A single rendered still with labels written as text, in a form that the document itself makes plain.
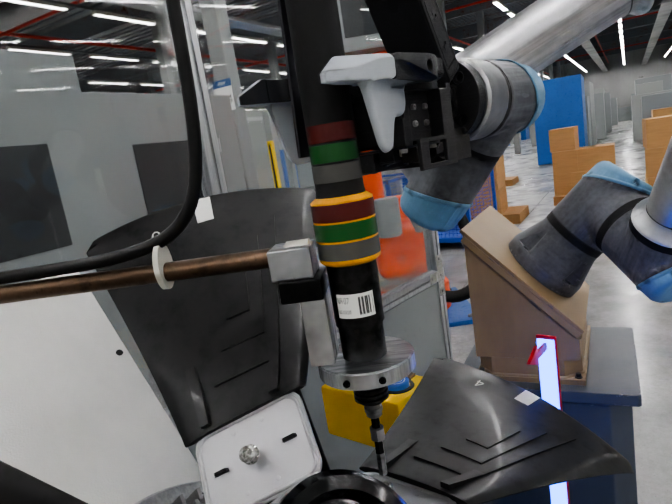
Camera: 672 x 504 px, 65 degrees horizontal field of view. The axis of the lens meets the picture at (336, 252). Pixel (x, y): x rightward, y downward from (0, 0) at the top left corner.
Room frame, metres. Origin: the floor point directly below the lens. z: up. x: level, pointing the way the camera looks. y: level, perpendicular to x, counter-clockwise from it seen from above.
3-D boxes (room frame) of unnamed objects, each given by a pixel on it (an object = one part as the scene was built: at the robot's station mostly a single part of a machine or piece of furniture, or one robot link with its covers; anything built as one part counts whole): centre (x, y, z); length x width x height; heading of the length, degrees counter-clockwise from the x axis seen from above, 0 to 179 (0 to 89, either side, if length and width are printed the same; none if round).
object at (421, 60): (0.38, -0.06, 1.50); 0.09 x 0.05 x 0.02; 154
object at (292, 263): (0.36, 0.00, 1.35); 0.09 x 0.07 x 0.10; 83
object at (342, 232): (0.36, -0.01, 1.40); 0.04 x 0.04 x 0.01
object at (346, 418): (0.83, -0.03, 1.02); 0.16 x 0.10 x 0.11; 48
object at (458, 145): (0.45, -0.08, 1.47); 0.12 x 0.08 x 0.09; 138
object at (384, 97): (0.35, -0.04, 1.48); 0.09 x 0.03 x 0.06; 154
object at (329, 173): (0.36, -0.01, 1.44); 0.03 x 0.03 x 0.01
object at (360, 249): (0.36, -0.01, 1.39); 0.04 x 0.04 x 0.01
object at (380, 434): (0.36, -0.01, 1.24); 0.01 x 0.01 x 0.05
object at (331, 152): (0.36, -0.01, 1.45); 0.03 x 0.03 x 0.01
